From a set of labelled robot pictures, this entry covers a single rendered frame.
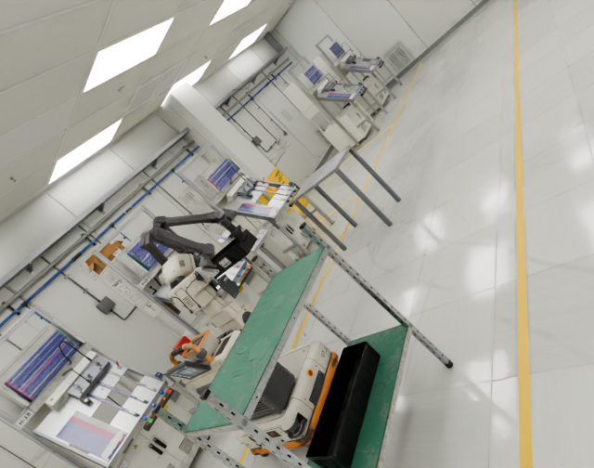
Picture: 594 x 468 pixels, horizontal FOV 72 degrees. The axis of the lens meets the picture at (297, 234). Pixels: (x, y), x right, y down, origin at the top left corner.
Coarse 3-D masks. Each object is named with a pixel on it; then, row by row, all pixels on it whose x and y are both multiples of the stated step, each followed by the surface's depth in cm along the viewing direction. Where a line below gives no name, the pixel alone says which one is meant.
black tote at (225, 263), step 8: (248, 232) 292; (232, 240) 304; (240, 240) 284; (248, 240) 288; (224, 248) 312; (232, 248) 284; (240, 248) 282; (248, 248) 285; (216, 256) 321; (224, 256) 293; (232, 256) 290; (240, 256) 287; (216, 264) 300; (224, 264) 298; (232, 264) 295; (224, 272) 304
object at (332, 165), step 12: (336, 156) 417; (360, 156) 413; (324, 168) 420; (336, 168) 380; (312, 180) 423; (348, 180) 384; (300, 192) 427; (324, 192) 461; (360, 192) 388; (300, 204) 429; (336, 204) 465; (372, 204) 392; (312, 216) 433; (348, 216) 470; (384, 216) 396; (324, 228) 437; (336, 240) 441
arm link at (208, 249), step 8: (160, 224) 267; (152, 232) 263; (160, 232) 264; (168, 232) 267; (168, 240) 266; (176, 240) 265; (184, 240) 266; (192, 240) 268; (192, 248) 266; (200, 248) 264; (208, 248) 265
